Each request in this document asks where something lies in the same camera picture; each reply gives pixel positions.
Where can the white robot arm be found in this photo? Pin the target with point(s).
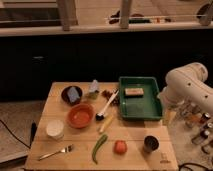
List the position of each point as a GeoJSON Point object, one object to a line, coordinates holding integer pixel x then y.
{"type": "Point", "coordinates": [187, 83]}

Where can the dark bowl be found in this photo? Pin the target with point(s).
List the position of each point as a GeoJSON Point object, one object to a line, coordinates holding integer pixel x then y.
{"type": "Point", "coordinates": [64, 95]}

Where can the red bowl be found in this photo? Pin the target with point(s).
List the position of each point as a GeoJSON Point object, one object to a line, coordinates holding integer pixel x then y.
{"type": "Point", "coordinates": [80, 115]}

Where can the small clear bottle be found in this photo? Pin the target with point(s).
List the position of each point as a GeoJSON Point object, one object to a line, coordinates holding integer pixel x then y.
{"type": "Point", "coordinates": [94, 89]}

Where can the brown dried chilies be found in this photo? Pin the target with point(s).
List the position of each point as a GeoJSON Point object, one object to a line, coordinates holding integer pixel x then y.
{"type": "Point", "coordinates": [107, 94]}

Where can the tan sponge block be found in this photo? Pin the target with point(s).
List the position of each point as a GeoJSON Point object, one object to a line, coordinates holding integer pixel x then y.
{"type": "Point", "coordinates": [133, 92]}

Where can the yellow corn piece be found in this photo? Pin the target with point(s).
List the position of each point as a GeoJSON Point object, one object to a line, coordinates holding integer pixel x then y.
{"type": "Point", "coordinates": [106, 123]}

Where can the blue cloth piece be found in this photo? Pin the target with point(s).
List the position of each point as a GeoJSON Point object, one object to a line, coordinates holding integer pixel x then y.
{"type": "Point", "coordinates": [73, 94]}

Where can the green plastic tray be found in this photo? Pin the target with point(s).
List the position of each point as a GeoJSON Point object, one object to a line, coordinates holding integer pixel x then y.
{"type": "Point", "coordinates": [143, 106]}

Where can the green chili pepper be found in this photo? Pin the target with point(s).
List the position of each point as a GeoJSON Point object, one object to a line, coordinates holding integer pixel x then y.
{"type": "Point", "coordinates": [98, 144]}

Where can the white cup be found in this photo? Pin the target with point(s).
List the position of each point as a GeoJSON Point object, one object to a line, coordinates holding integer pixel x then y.
{"type": "Point", "coordinates": [55, 129]}

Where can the silver fork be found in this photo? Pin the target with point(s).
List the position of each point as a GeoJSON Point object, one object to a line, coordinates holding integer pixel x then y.
{"type": "Point", "coordinates": [66, 149]}

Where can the metal cup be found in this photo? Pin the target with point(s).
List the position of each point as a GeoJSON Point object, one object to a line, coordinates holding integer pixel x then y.
{"type": "Point", "coordinates": [151, 144]}

